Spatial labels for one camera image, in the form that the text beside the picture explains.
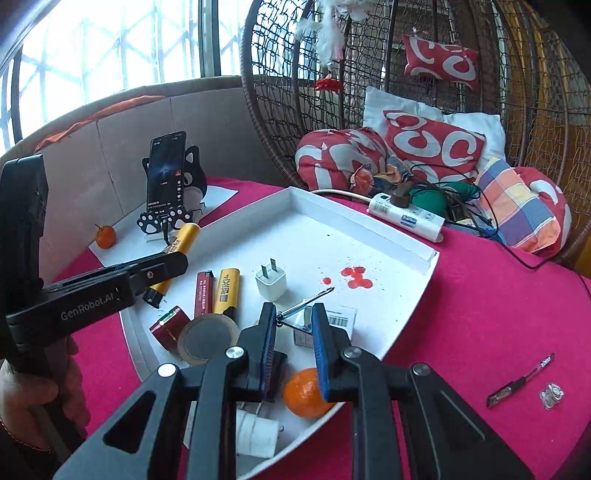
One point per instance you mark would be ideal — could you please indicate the red white square cushion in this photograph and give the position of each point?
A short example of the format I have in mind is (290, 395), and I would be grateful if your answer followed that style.
(434, 150)

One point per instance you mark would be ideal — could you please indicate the black smartphone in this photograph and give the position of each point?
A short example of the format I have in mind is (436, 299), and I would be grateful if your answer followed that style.
(165, 172)

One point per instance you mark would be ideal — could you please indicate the green cloth bag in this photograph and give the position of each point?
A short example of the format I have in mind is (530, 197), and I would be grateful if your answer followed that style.
(447, 199)

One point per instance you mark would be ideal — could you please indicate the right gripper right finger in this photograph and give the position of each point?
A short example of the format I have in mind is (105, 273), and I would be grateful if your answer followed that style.
(407, 422)

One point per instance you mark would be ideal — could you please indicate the wicker hanging egg chair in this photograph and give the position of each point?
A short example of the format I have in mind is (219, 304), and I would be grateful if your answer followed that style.
(525, 73)

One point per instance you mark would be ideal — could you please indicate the mandarin orange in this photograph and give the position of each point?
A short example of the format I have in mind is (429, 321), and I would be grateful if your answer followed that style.
(303, 396)

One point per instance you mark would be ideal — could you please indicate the brown tape roll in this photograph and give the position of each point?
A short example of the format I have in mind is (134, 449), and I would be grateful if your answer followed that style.
(206, 336)

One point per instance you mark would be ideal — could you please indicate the orange cloth on ledge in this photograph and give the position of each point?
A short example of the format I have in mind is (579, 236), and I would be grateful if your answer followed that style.
(110, 110)

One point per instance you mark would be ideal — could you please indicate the white feather dreamcatcher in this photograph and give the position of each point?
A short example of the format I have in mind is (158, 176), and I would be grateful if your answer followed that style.
(329, 38)

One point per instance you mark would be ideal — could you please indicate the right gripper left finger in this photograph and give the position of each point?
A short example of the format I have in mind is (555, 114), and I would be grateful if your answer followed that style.
(182, 419)

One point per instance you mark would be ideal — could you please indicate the person's left hand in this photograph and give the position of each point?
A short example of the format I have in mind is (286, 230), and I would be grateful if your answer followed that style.
(20, 391)

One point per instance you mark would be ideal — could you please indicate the small red white headrest pillow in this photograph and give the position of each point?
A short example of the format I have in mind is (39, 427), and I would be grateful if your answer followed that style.
(447, 62)

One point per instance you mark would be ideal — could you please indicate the plaid cushion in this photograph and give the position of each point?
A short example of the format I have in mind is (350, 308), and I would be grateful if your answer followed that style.
(508, 203)

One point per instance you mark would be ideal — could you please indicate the small orange on paper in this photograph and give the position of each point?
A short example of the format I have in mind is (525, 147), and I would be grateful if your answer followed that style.
(105, 237)

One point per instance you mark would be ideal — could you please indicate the magenta tablecloth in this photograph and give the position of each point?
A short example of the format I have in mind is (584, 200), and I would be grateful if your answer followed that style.
(483, 321)

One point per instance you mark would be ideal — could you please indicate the white pill bottle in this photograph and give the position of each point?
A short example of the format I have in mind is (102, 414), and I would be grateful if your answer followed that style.
(255, 436)

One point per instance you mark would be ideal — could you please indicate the red cylindrical can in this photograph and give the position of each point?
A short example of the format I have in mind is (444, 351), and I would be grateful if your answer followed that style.
(167, 329)

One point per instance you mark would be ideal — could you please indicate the yellow lighter with black cap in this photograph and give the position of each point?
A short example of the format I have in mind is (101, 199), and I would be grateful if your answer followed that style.
(175, 263)

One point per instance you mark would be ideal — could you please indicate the blue binder clip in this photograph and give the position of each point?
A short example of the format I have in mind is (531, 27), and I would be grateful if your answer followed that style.
(298, 319)

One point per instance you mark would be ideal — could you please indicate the white cardboard tray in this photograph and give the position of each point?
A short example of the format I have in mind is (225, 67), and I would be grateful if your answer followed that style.
(375, 269)

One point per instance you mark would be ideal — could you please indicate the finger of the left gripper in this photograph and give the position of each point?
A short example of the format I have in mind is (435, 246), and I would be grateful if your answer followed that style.
(141, 272)

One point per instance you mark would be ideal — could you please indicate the red white rolled cushion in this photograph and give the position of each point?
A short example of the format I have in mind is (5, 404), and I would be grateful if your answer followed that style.
(354, 160)

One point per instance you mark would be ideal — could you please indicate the black cat phone stand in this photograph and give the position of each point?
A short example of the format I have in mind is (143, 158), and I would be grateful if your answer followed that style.
(191, 205)

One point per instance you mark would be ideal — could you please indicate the white usb charger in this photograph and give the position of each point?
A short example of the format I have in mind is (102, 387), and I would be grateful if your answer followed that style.
(271, 281)

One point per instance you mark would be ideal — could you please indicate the white power strip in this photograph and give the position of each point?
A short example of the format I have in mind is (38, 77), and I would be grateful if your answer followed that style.
(412, 218)

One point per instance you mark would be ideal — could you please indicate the silver binder clip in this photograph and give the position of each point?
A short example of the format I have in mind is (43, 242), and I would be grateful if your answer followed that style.
(551, 395)

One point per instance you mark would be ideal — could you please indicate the red white round cushion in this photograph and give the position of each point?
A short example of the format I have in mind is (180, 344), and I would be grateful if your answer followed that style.
(553, 230)

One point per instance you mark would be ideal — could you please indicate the black pen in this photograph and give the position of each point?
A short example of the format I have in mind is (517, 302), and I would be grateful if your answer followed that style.
(512, 387)

